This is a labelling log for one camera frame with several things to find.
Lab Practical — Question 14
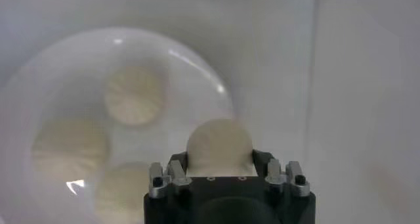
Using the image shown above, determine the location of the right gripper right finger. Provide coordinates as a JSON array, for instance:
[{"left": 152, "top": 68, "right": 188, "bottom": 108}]
[{"left": 251, "top": 148, "right": 312, "bottom": 198}]

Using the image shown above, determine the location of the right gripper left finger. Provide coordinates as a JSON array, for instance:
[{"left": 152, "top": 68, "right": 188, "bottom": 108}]
[{"left": 148, "top": 150, "right": 194, "bottom": 199}]

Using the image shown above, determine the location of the white steamed baozi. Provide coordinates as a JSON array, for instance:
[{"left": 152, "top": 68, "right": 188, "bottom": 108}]
[
  {"left": 94, "top": 162, "right": 155, "bottom": 224},
  {"left": 186, "top": 118, "right": 257, "bottom": 177},
  {"left": 104, "top": 66, "right": 168, "bottom": 127},
  {"left": 31, "top": 118, "right": 111, "bottom": 183}
]

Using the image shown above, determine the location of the round white plate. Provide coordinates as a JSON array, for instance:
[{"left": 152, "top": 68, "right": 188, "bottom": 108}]
[{"left": 0, "top": 27, "right": 234, "bottom": 224}]

